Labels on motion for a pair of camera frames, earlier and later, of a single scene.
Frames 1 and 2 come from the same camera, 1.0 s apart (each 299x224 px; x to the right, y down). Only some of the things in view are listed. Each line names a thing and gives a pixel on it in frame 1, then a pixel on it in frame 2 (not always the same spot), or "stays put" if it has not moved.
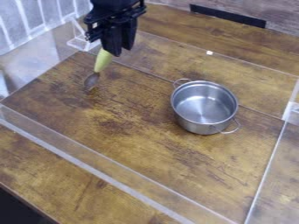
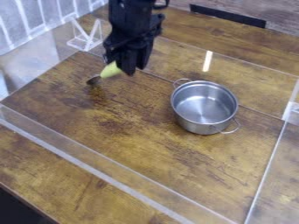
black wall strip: [229, 16] stays put
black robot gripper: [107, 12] → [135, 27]
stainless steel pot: [205, 106] stays put
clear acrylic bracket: [79, 42] stays put
